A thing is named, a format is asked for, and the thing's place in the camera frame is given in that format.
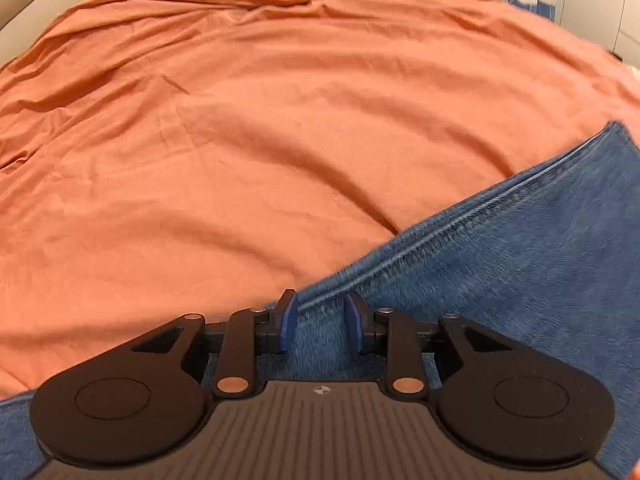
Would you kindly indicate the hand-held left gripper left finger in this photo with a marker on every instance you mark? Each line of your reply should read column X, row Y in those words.
column 288, row 321

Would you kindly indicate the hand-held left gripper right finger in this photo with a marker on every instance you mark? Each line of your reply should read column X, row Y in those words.
column 353, row 321

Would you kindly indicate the blue denim pants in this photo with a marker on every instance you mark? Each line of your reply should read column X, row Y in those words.
column 500, row 270

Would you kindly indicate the orange bed sheet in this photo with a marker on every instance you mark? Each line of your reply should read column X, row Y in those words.
column 210, row 150

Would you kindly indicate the beige headboard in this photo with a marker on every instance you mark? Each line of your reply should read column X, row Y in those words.
column 20, row 5

